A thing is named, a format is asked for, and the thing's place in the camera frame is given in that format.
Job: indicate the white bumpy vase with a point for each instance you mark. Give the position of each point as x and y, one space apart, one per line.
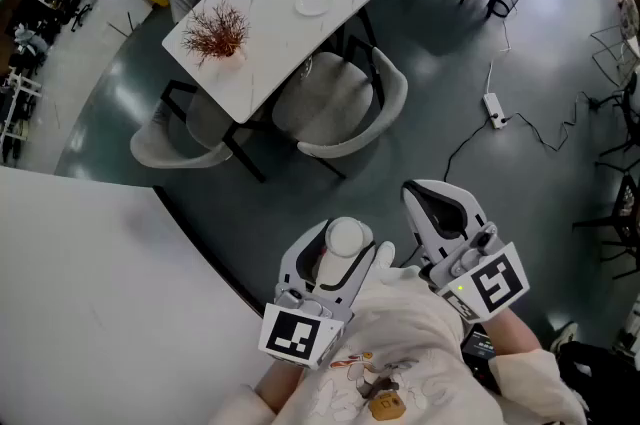
234 60

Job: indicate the black metal chair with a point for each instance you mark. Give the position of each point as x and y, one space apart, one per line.
631 113
625 213

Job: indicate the person's cream printed sweater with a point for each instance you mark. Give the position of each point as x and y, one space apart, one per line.
400 338

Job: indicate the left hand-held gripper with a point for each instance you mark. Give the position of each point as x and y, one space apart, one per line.
300 333

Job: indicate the person's left forearm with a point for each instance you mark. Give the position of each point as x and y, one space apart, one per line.
280 385

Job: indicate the white power strip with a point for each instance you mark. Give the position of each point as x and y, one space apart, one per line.
492 105

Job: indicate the person's right forearm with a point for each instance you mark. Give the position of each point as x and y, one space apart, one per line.
510 335

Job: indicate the red dried plant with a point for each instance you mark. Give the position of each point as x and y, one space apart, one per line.
215 33

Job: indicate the white saucer plate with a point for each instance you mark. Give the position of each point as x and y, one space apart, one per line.
314 4

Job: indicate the white marble dining table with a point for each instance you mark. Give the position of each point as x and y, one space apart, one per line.
270 13

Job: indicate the grey and white sneaker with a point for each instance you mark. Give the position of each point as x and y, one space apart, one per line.
565 337

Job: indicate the black waist device with screen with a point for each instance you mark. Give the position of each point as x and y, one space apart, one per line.
477 348

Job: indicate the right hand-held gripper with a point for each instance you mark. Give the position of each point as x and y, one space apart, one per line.
490 283

